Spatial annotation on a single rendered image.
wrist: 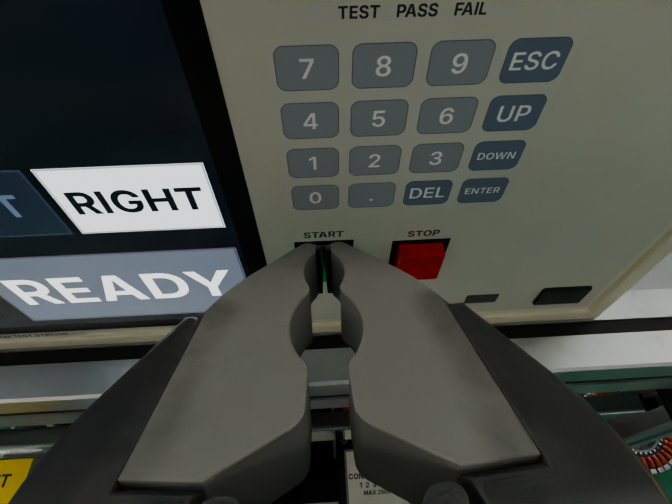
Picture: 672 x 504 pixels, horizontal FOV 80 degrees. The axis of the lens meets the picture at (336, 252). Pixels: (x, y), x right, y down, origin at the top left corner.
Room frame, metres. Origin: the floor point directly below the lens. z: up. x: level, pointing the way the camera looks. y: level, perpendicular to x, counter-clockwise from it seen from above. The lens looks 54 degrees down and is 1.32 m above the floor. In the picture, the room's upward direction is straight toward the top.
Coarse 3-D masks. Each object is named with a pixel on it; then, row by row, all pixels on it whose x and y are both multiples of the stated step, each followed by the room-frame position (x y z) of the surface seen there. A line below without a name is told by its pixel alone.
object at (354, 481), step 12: (336, 408) 0.11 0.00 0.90; (336, 444) 0.08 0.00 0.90; (348, 444) 0.08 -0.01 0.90; (336, 456) 0.07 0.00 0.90; (348, 456) 0.06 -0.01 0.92; (348, 468) 0.05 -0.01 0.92; (348, 480) 0.04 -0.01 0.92; (360, 480) 0.04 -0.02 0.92; (348, 492) 0.04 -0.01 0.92; (360, 492) 0.04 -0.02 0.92; (372, 492) 0.04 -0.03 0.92; (384, 492) 0.04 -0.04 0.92
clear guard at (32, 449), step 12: (0, 432) 0.05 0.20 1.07; (12, 432) 0.05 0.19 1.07; (24, 432) 0.05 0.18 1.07; (36, 432) 0.05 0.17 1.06; (48, 432) 0.05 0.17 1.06; (60, 432) 0.05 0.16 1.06; (0, 444) 0.05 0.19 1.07; (12, 444) 0.05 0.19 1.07; (24, 444) 0.05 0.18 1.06; (36, 444) 0.05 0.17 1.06; (48, 444) 0.05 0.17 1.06; (0, 456) 0.04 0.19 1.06; (12, 456) 0.04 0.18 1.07; (24, 456) 0.04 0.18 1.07; (36, 456) 0.04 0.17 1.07
